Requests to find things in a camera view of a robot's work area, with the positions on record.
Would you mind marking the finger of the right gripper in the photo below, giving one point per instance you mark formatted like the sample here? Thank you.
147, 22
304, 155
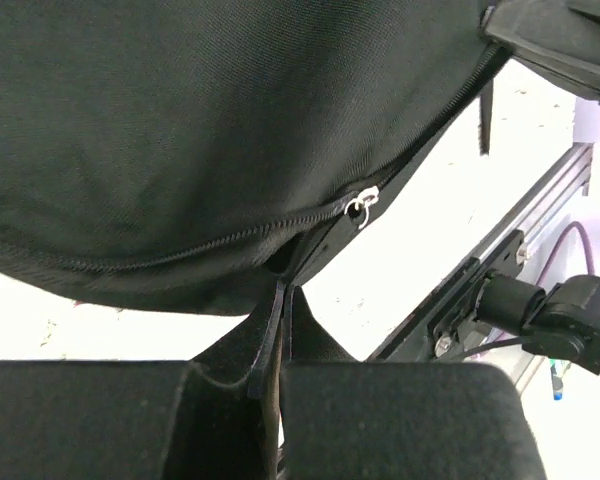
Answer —
559, 40

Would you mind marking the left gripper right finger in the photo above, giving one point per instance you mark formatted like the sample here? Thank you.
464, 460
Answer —
345, 419

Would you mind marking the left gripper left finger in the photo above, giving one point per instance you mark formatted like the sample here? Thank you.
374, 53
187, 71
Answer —
213, 417

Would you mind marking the black backpack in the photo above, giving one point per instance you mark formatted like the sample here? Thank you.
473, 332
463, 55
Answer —
183, 156

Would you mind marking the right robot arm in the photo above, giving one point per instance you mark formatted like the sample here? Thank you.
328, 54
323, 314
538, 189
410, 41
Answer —
562, 324

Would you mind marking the aluminium frame rail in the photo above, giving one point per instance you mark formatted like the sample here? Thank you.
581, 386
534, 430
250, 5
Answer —
535, 209

